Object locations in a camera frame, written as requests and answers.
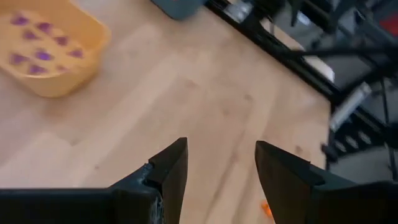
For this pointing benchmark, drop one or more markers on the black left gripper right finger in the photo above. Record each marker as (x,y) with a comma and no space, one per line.
(286,189)

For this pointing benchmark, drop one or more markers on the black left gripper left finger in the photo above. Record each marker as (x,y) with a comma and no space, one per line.
(161,196)

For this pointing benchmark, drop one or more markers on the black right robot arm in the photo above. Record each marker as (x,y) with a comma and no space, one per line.
(273,9)

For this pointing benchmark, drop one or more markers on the small orange pumpkin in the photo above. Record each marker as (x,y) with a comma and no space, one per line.
(266,210)

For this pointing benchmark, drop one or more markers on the black table edge clamp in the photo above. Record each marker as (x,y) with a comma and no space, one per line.
(329,153)

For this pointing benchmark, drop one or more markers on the black slotted floor plate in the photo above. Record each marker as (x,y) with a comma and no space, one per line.
(357,146)

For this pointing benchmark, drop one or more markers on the yellow plastic bin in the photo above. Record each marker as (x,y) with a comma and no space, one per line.
(77,81)

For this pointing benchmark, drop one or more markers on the teal plastic bin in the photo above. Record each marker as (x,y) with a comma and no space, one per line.
(180,9)

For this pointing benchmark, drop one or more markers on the red box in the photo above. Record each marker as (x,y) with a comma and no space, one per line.
(390,24)

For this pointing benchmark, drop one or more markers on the silver frame bracket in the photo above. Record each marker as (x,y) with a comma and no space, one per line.
(349,107)

